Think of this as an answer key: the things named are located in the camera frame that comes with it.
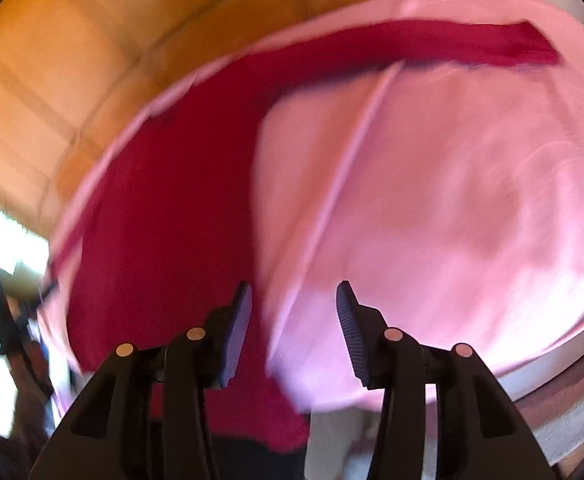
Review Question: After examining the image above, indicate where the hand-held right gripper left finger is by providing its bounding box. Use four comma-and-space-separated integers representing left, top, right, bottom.
28, 281, 253, 480

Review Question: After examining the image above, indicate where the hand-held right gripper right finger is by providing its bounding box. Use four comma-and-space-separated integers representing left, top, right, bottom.
335, 280, 559, 480

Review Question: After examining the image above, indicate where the red garment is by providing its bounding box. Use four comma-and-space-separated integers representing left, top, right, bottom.
47, 19, 562, 457

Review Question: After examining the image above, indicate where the pink bed sheet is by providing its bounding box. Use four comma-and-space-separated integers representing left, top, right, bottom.
36, 0, 584, 413

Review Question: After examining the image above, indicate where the white mattress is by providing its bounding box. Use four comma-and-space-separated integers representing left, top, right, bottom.
492, 317, 584, 403

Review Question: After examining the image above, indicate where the dark blurred object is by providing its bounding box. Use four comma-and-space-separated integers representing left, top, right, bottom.
0, 247, 60, 413

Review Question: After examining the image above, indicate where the wooden wardrobe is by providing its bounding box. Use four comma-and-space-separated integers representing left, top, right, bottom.
0, 0, 529, 241

